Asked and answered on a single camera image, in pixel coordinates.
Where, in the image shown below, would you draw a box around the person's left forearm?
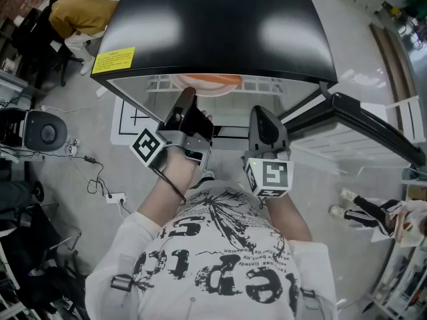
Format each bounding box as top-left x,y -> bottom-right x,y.
136,147 -> 201,229

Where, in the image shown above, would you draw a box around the white floor mat black lines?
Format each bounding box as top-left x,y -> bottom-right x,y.
111,97 -> 161,145

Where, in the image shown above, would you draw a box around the white floor cable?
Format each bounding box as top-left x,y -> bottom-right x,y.
39,95 -> 103,115

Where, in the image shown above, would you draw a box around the white wire fridge shelf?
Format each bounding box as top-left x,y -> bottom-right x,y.
144,74 -> 285,95

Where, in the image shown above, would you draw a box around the black office chair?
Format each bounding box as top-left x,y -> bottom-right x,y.
11,7 -> 84,88

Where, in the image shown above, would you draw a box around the person's right forearm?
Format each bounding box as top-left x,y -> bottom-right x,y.
263,193 -> 314,243

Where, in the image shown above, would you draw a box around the black fridge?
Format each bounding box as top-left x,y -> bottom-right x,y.
89,0 -> 427,181

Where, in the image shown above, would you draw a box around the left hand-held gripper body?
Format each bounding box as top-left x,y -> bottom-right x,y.
129,107 -> 215,173

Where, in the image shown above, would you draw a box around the orange plate of food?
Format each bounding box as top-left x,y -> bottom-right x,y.
171,73 -> 242,98

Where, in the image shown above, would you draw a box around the white power strip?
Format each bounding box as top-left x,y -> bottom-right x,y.
105,193 -> 128,205

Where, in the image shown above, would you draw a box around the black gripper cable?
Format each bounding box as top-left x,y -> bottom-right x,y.
149,165 -> 187,205

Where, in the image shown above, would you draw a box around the black power adapter cable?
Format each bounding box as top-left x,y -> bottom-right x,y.
68,154 -> 113,198

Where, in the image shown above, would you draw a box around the black bag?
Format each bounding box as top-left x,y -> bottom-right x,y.
18,265 -> 88,320

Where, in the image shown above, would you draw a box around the brown wooden board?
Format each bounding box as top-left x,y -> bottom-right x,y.
369,23 -> 418,113

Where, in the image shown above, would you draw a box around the black round fan unit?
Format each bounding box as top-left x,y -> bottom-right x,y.
23,109 -> 69,152

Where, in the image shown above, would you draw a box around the person's white printed shirt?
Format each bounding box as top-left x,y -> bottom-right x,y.
84,185 -> 338,320

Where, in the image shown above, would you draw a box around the white storage shelf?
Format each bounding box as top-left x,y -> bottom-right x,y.
366,241 -> 427,320

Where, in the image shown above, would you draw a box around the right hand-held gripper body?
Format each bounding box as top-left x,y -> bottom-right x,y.
242,117 -> 295,199

